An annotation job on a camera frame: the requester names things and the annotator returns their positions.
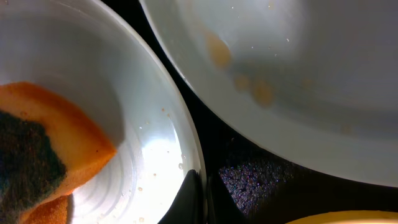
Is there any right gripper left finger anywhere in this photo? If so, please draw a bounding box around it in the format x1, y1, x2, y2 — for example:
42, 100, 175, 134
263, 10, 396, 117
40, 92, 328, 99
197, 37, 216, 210
159, 169, 204, 224

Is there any orange green sponge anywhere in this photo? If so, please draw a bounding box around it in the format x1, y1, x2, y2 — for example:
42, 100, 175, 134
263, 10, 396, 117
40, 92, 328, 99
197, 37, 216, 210
1, 82, 116, 223

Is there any yellow plate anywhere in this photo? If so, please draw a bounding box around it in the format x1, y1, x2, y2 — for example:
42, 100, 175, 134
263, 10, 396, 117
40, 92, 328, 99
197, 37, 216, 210
288, 210, 397, 224

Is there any round black serving tray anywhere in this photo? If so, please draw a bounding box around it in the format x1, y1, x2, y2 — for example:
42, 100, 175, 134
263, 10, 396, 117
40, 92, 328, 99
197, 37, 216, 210
106, 0, 397, 223

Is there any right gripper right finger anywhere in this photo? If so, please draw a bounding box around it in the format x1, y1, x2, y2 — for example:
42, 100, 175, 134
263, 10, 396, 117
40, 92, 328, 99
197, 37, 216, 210
207, 174, 246, 224

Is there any green plate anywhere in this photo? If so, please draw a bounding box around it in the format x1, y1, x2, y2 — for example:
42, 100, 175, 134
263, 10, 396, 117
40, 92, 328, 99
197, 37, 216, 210
141, 0, 397, 187
1, 0, 206, 223

